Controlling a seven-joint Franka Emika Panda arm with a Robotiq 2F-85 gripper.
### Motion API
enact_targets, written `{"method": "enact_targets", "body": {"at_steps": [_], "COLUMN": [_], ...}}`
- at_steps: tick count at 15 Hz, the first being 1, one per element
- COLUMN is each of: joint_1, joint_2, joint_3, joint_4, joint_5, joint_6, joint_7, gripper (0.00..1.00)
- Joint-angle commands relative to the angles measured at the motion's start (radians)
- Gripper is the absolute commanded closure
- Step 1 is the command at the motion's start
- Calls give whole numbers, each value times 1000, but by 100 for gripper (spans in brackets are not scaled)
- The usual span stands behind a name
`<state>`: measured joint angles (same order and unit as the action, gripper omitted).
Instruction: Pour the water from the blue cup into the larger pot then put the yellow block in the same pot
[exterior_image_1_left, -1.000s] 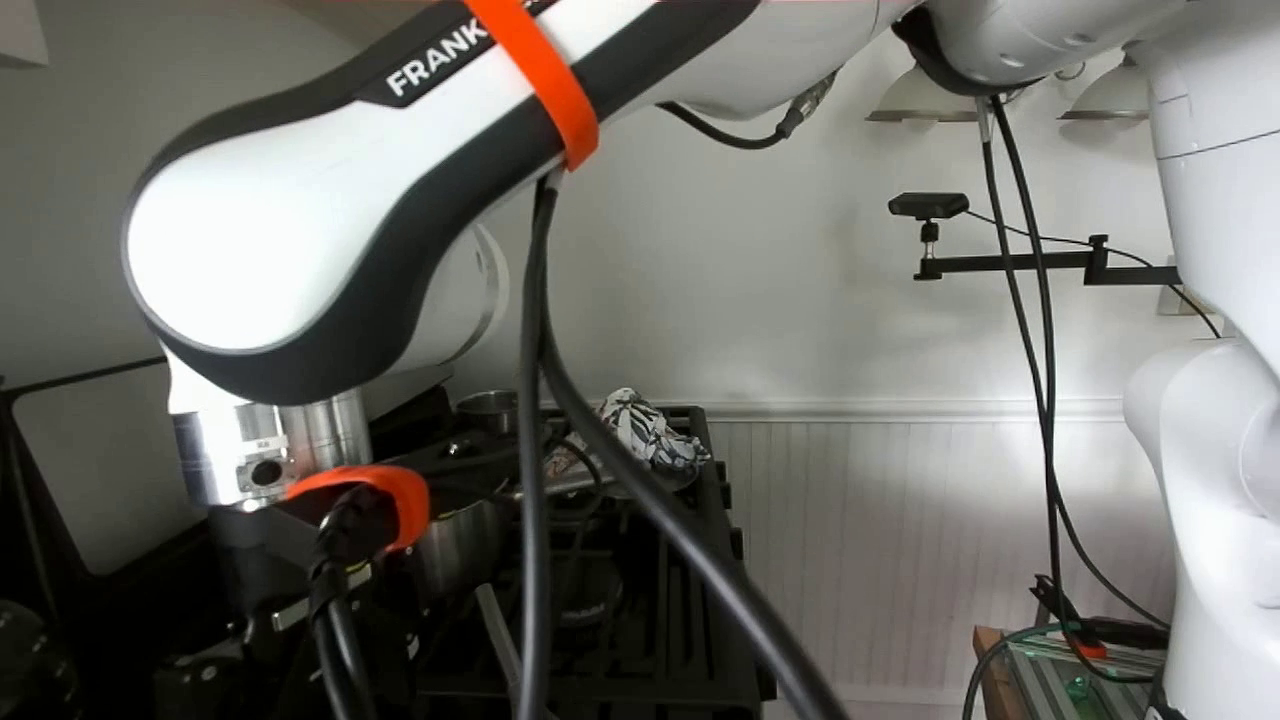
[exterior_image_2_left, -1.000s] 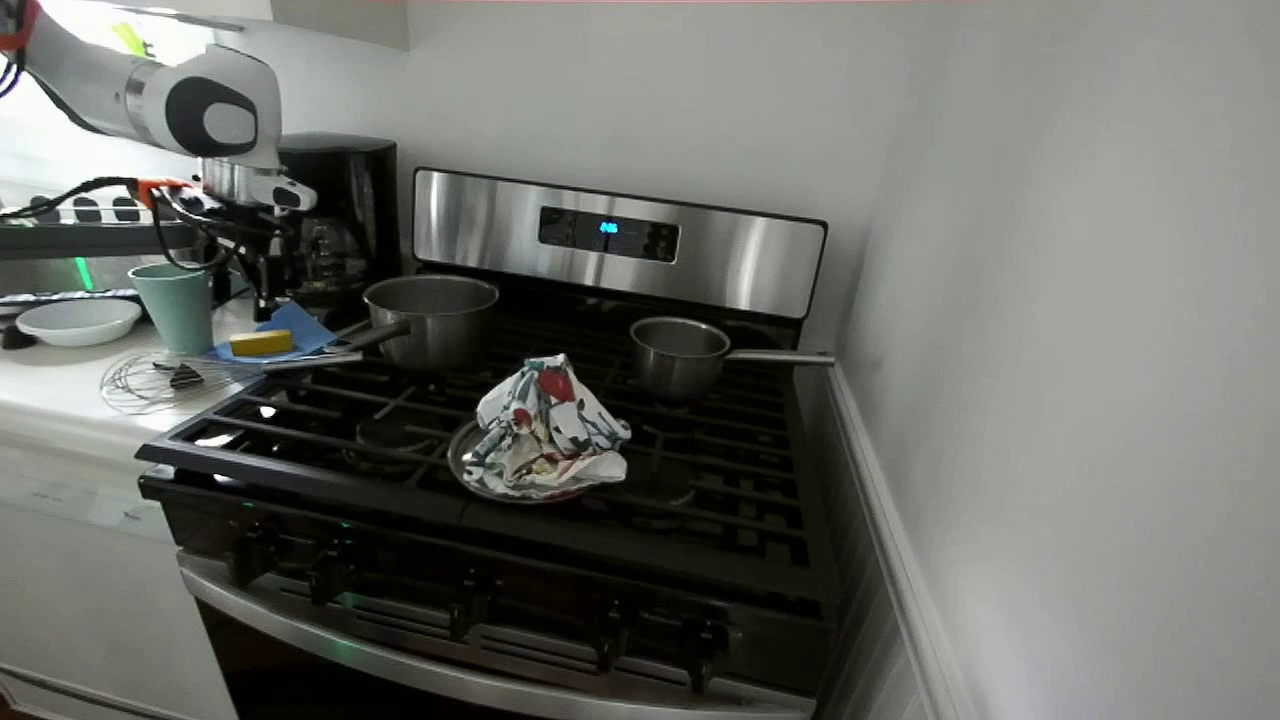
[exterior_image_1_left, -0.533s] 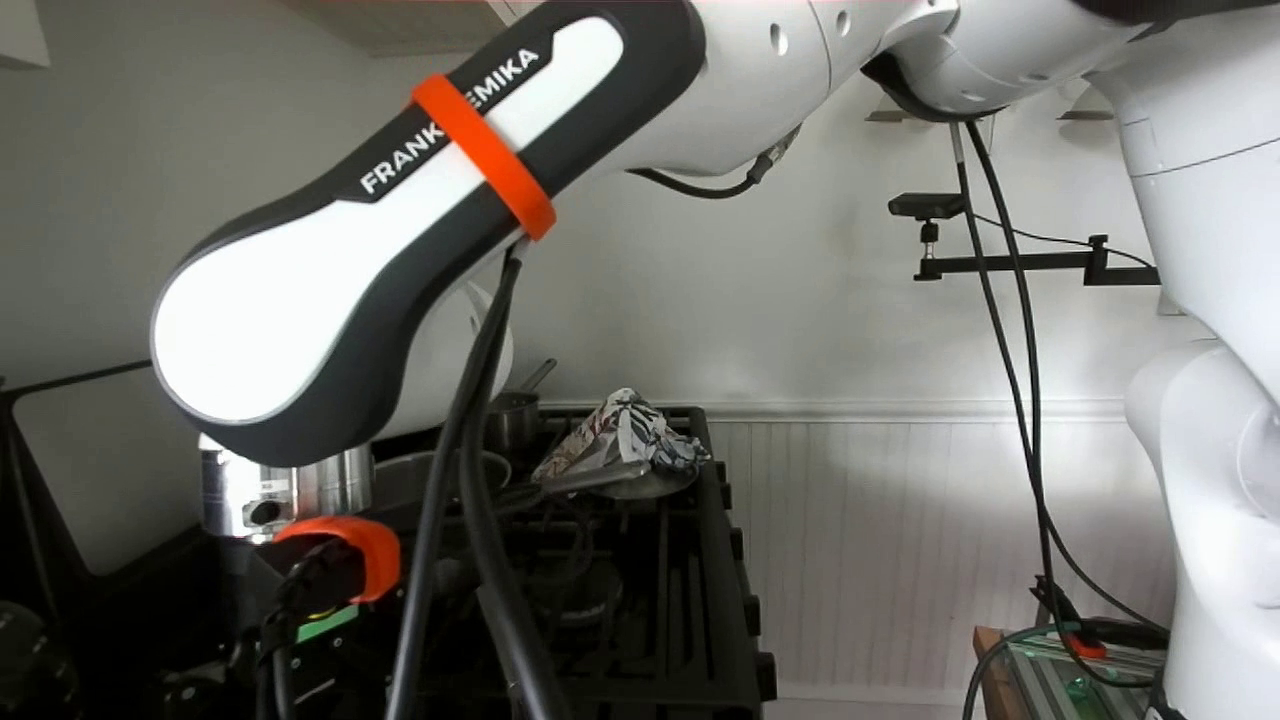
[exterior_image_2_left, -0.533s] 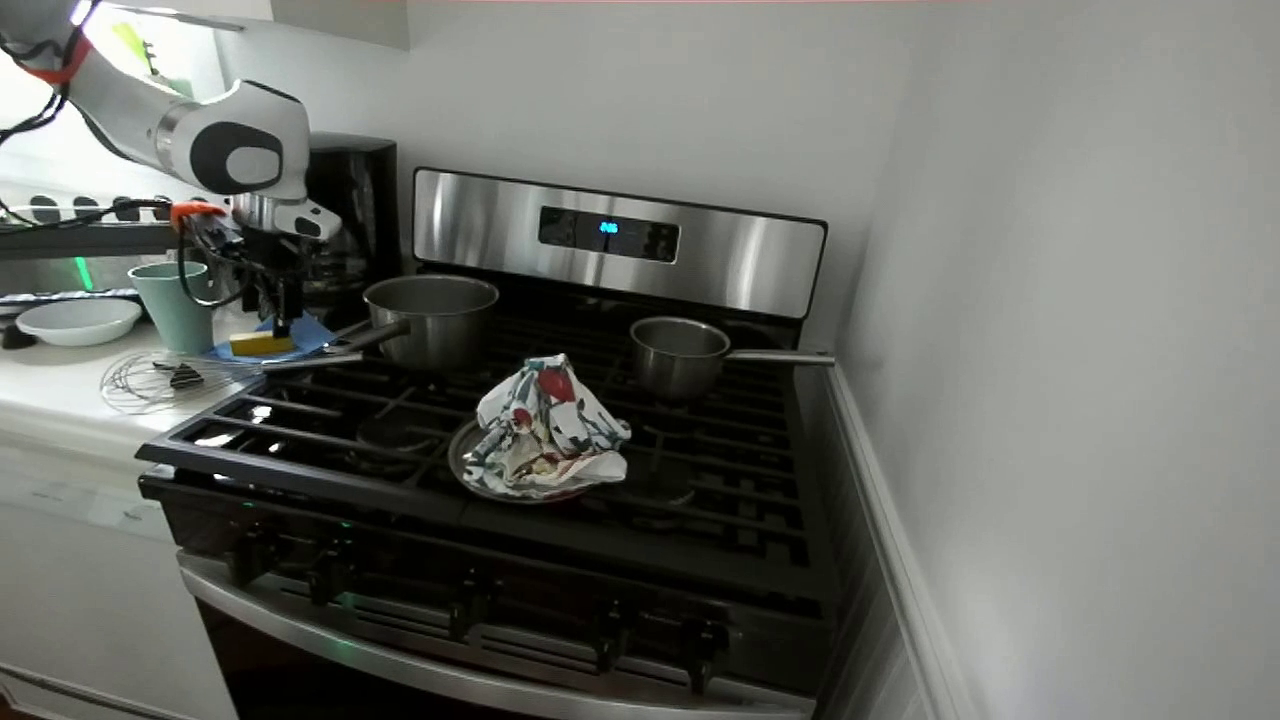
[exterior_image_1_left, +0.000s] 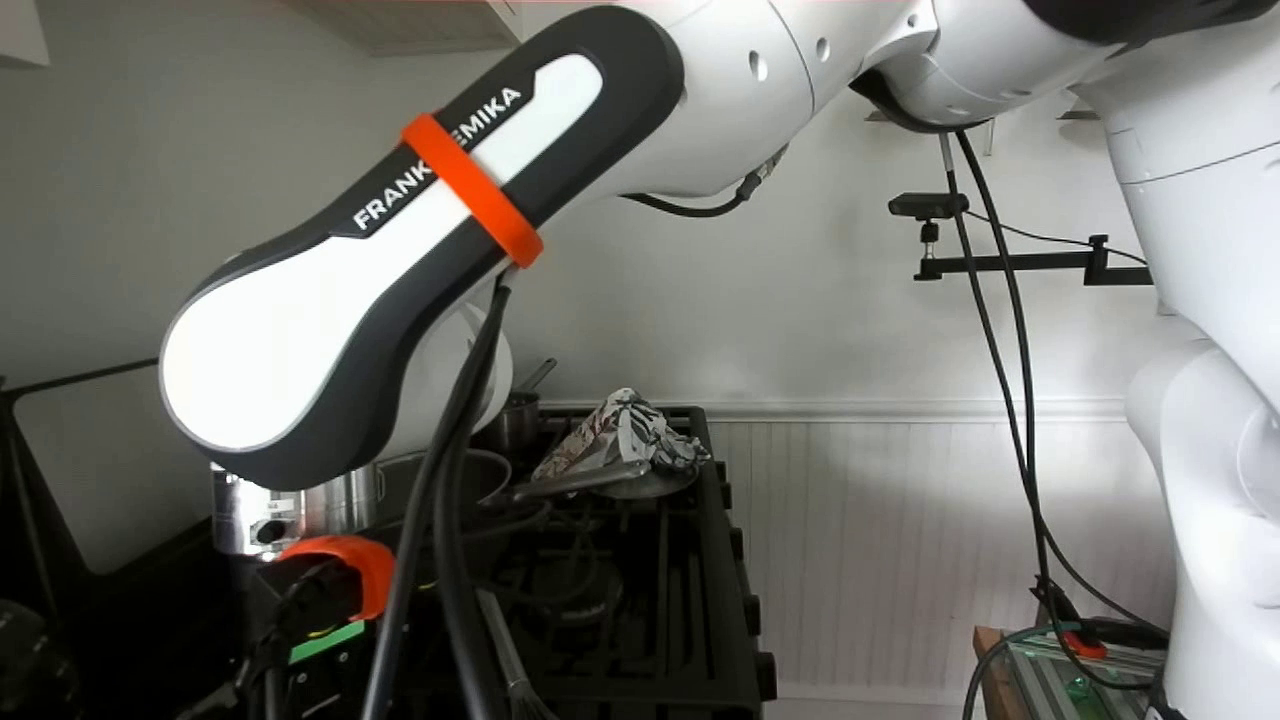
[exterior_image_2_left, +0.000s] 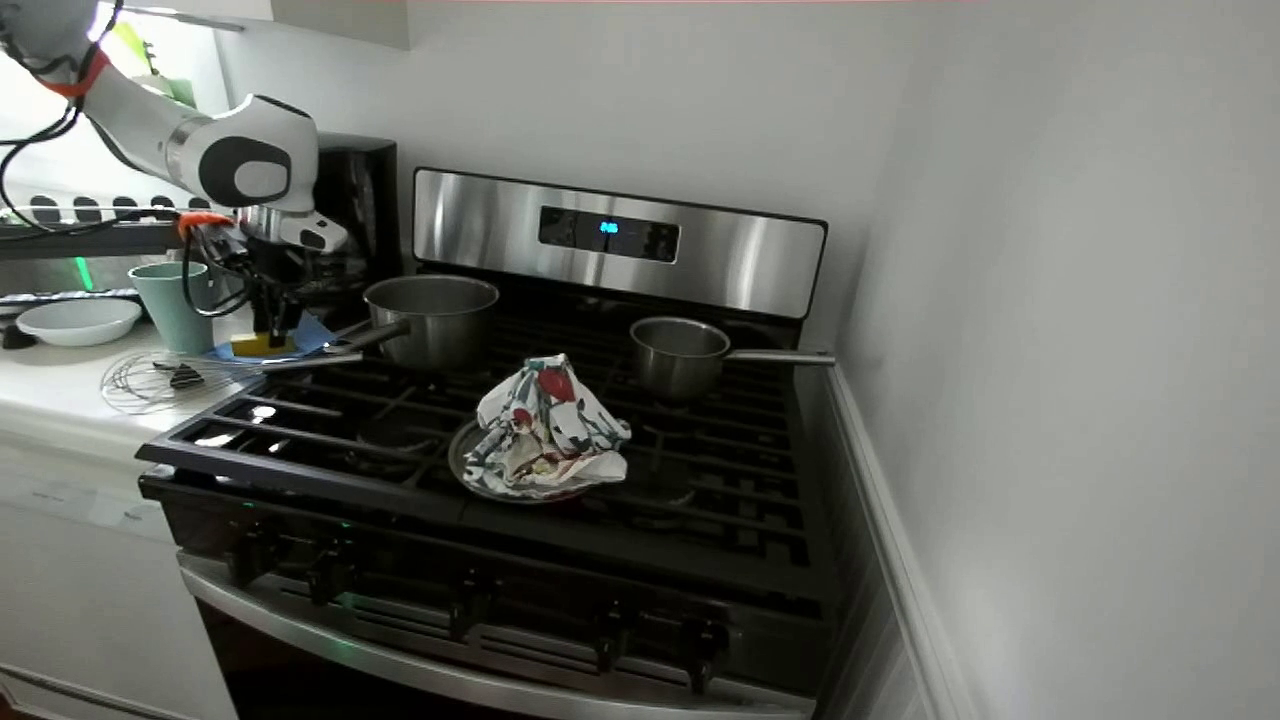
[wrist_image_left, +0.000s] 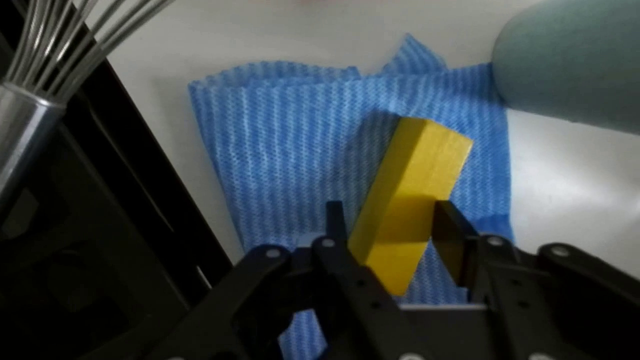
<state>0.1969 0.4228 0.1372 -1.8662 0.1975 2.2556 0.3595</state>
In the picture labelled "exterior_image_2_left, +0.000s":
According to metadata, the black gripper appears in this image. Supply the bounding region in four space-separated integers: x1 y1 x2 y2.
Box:
230 234 324 338

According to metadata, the light blue cup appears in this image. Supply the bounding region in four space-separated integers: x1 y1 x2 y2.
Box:
122 255 220 360

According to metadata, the large steel pot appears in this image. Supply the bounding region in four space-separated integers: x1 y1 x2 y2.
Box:
324 270 502 375

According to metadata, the black coffee maker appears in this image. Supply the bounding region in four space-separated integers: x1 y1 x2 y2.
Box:
307 131 403 291

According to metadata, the white bowl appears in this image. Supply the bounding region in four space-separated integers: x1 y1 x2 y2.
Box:
13 296 143 353

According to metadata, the dark window sill rack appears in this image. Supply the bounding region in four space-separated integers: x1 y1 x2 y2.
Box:
0 191 186 259

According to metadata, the patterned kitchen cloth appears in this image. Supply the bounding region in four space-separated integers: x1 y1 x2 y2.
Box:
469 353 636 504

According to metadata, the white counter cabinet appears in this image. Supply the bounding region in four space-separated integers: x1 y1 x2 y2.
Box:
0 335 249 720

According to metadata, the black steel gas stove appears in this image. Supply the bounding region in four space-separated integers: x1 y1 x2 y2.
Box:
133 165 842 720

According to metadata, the small steel saucepan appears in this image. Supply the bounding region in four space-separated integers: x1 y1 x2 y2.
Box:
625 312 841 403

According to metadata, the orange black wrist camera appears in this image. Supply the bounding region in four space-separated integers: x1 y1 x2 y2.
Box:
173 202 240 248

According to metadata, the thin wire trivet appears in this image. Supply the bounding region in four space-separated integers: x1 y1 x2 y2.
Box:
94 347 212 411

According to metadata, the overhead wall cabinet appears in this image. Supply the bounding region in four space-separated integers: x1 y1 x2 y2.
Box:
133 0 411 51

